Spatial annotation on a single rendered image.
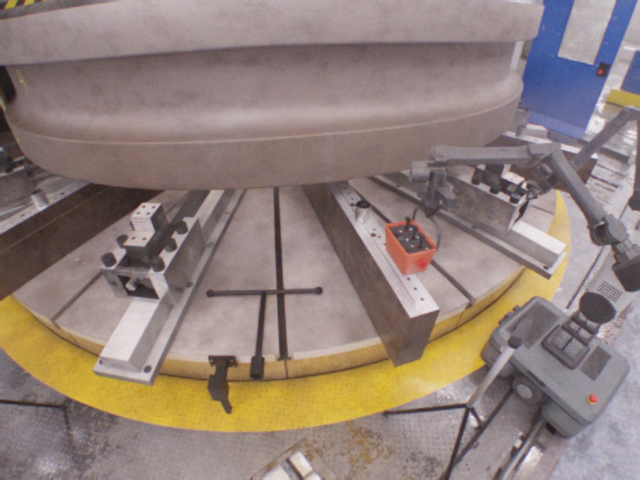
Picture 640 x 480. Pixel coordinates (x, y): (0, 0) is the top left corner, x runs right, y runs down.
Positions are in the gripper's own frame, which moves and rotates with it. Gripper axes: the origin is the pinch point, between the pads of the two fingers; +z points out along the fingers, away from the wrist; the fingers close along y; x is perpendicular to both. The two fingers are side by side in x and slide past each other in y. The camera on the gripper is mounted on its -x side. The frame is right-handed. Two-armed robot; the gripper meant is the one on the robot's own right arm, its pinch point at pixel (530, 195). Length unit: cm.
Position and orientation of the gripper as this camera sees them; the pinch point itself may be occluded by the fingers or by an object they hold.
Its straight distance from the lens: 209.6
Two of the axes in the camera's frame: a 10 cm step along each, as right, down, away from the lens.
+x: 4.6, 8.5, -2.5
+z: -2.7, 4.0, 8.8
